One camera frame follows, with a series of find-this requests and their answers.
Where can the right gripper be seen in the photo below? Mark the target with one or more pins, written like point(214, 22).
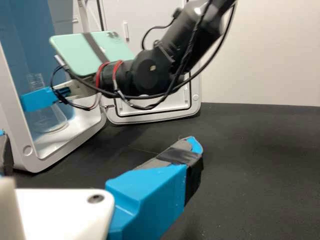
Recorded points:
point(83, 87)

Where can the right wrist camera phone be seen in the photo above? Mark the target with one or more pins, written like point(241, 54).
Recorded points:
point(90, 52)

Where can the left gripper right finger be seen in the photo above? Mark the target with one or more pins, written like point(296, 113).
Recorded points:
point(150, 195)

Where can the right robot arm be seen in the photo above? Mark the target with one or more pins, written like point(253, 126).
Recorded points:
point(175, 50)

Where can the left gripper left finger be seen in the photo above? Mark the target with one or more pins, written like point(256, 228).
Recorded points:
point(4, 155)

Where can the white incubator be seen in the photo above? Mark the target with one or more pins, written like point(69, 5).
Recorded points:
point(15, 105)

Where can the clear flask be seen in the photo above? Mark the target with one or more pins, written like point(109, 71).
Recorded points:
point(45, 120)

